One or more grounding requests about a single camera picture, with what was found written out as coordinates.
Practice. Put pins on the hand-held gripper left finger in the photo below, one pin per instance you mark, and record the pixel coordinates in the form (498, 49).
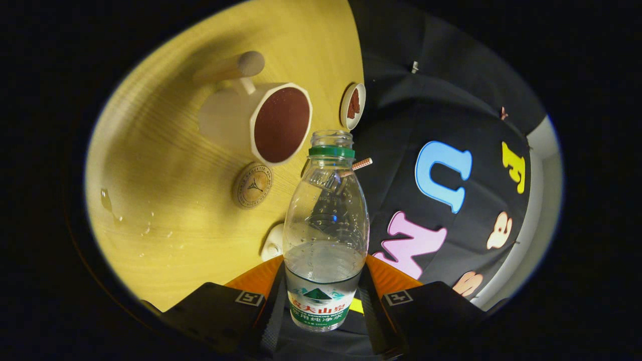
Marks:
(273, 321)

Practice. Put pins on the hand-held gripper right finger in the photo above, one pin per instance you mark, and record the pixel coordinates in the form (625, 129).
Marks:
(436, 311)

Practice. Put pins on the clear plastic juice bottle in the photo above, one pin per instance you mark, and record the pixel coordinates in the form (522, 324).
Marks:
(326, 281)

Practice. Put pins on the round cork coaster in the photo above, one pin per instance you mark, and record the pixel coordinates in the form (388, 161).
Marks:
(252, 185)

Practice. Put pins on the white toaster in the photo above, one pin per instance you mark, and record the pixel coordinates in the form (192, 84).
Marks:
(273, 245)

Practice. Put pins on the wooden table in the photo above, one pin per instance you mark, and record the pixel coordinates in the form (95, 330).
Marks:
(175, 240)

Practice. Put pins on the red striped straw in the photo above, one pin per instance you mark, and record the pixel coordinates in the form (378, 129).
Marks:
(362, 163)

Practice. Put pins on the pink clip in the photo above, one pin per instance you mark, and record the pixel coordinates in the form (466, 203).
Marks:
(504, 113)

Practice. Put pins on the brown food piece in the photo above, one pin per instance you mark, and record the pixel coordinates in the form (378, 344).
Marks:
(355, 98)
(353, 111)

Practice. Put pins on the small round white plate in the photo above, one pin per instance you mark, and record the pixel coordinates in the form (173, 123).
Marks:
(344, 108)

